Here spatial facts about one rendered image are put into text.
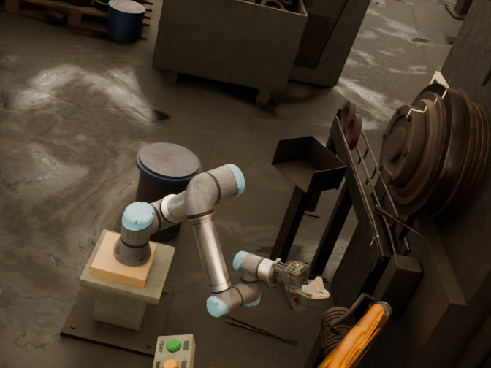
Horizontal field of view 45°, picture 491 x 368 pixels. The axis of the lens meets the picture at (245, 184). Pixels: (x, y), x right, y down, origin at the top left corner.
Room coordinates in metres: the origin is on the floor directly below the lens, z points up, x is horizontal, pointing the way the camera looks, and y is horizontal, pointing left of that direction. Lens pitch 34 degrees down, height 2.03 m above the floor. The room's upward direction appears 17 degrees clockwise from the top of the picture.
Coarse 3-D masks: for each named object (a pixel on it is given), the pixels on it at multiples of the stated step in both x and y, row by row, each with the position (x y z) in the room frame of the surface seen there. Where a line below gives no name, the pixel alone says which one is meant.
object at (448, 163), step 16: (416, 96) 2.11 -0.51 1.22; (448, 96) 1.87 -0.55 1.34; (448, 112) 1.81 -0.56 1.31; (464, 112) 1.82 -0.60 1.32; (448, 128) 1.77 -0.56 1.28; (464, 128) 1.77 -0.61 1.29; (448, 144) 1.72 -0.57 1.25; (464, 144) 1.73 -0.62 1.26; (448, 160) 1.70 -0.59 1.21; (448, 176) 1.69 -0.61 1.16; (432, 192) 1.67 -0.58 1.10; (448, 192) 1.69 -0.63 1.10; (400, 208) 1.82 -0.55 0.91; (416, 208) 1.71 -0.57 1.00; (432, 208) 1.71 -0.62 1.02
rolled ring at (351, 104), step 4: (348, 100) 3.02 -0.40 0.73; (344, 104) 3.06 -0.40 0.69; (348, 104) 2.99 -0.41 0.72; (352, 104) 2.96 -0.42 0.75; (344, 108) 3.04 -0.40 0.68; (348, 108) 3.03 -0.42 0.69; (352, 108) 2.93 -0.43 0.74; (344, 112) 3.04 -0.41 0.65; (348, 112) 2.94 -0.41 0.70; (352, 112) 2.91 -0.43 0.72; (340, 116) 3.04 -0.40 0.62; (344, 116) 3.04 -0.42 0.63; (348, 116) 2.91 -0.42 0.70; (340, 120) 3.02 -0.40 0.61; (344, 120) 3.02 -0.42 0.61; (348, 120) 2.89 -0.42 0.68; (340, 124) 3.00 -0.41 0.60; (344, 124) 3.00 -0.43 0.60; (344, 128) 2.90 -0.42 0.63; (344, 132) 2.90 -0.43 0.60
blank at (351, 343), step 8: (360, 328) 1.31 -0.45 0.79; (352, 336) 1.25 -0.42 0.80; (360, 336) 1.26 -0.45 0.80; (344, 344) 1.23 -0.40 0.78; (352, 344) 1.23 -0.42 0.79; (336, 352) 1.21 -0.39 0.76; (344, 352) 1.21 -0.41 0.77; (352, 352) 1.28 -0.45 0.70; (336, 360) 1.20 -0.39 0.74; (344, 360) 1.20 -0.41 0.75
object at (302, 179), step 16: (288, 144) 2.44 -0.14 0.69; (304, 144) 2.51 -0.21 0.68; (320, 144) 2.49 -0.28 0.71; (288, 160) 2.46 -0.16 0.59; (304, 160) 2.52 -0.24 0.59; (320, 160) 2.46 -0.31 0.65; (336, 160) 2.40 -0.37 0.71; (288, 176) 2.32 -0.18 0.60; (304, 176) 2.36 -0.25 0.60; (320, 176) 2.24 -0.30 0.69; (336, 176) 2.31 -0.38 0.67; (304, 192) 2.32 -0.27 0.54; (288, 208) 2.35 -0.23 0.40; (304, 208) 2.35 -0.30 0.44; (288, 224) 2.33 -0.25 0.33; (288, 240) 2.33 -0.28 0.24; (272, 256) 2.35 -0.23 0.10
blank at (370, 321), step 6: (378, 306) 1.44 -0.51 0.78; (372, 312) 1.39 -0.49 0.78; (378, 312) 1.40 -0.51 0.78; (366, 318) 1.37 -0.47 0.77; (372, 318) 1.37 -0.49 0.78; (378, 318) 1.43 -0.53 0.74; (360, 324) 1.36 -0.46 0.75; (366, 324) 1.36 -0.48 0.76; (372, 324) 1.36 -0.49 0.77; (366, 330) 1.34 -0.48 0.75; (372, 330) 1.42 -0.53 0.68; (366, 336) 1.36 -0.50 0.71
